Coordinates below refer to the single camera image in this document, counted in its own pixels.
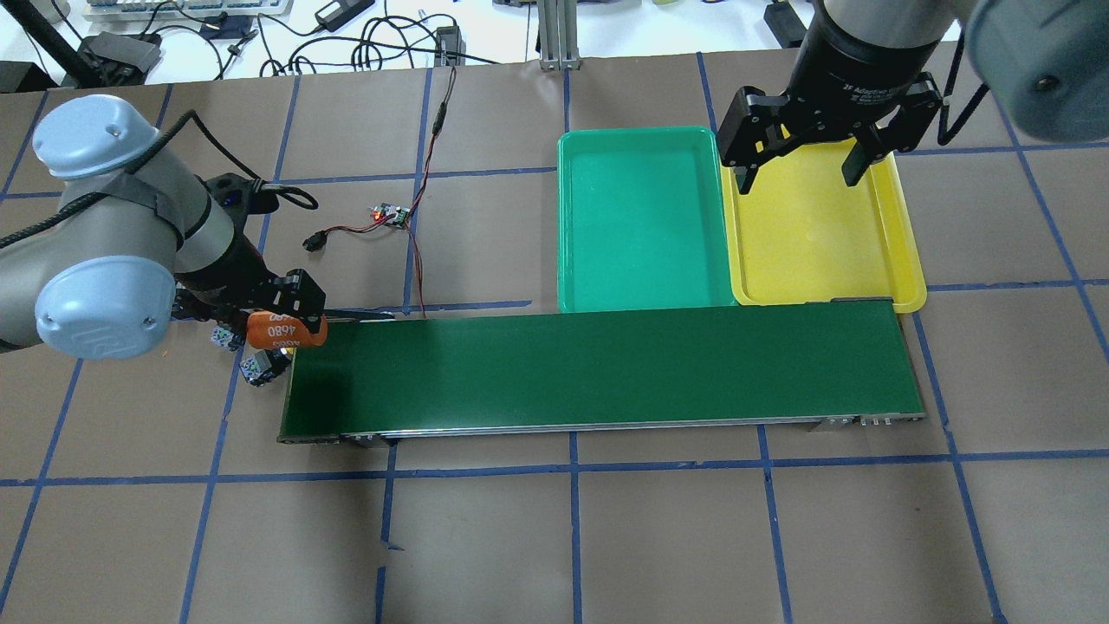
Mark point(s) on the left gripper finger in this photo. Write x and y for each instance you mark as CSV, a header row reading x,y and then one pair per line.
x,y
298,295

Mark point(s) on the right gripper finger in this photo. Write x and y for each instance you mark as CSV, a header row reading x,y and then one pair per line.
x,y
747,167
870,147

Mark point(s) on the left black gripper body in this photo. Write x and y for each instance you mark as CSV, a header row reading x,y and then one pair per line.
x,y
227,279

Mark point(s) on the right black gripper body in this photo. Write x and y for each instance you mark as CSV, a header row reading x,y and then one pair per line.
x,y
853,62

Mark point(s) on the orange cylinder printed 4680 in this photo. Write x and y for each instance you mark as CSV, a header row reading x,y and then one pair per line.
x,y
266,331

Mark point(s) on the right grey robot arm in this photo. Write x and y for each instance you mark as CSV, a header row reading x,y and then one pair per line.
x,y
1044,61

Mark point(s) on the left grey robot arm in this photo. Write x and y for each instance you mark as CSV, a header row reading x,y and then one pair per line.
x,y
137,234

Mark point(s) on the yellow push button on tape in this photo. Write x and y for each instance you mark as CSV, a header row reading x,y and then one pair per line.
x,y
224,337

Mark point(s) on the yellow plastic tray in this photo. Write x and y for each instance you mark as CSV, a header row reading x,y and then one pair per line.
x,y
802,235

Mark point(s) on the yellow push button near belt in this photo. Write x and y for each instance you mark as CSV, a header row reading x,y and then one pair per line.
x,y
264,366

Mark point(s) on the green plastic tray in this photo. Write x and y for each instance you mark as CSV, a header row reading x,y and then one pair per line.
x,y
641,220

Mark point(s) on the small green circuit board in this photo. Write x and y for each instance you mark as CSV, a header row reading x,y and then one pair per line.
x,y
388,215

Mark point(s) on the green conveyor belt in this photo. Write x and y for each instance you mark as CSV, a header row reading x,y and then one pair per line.
x,y
609,370

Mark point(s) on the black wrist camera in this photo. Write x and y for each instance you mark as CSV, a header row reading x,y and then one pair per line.
x,y
241,196

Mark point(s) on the aluminium frame post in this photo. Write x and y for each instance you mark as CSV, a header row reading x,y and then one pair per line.
x,y
558,35

